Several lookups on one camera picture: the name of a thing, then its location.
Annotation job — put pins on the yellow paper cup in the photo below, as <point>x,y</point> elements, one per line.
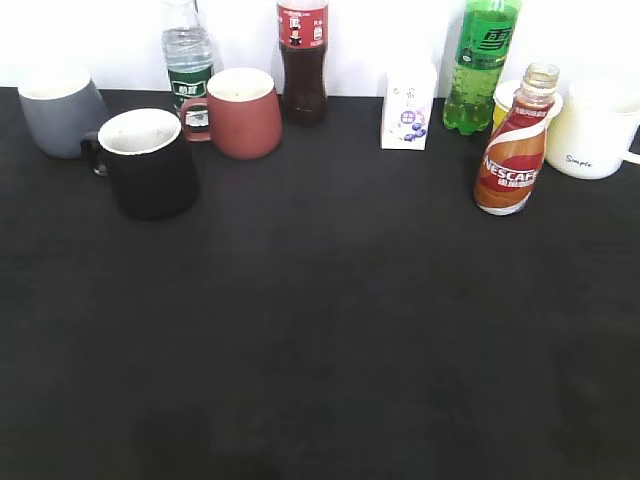
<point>503,100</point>

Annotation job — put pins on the Nescafe coffee bottle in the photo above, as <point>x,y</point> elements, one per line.
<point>516,150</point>

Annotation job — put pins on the black mug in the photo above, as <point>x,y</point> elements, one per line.
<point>148,162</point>

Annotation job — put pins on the clear water bottle green label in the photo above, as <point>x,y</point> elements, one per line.
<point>187,51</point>

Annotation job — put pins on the white blueberry yogurt carton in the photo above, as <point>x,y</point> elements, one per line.
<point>407,106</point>

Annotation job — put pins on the grey mug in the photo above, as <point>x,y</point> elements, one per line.
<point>61,105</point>

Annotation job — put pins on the white mug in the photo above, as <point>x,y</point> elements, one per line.
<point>592,135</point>

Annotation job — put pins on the red-brown mug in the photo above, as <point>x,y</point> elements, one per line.
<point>244,118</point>

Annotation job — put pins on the cola bottle red label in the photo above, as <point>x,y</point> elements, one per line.
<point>303,41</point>

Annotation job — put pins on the green sprite bottle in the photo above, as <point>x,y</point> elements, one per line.
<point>482,49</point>

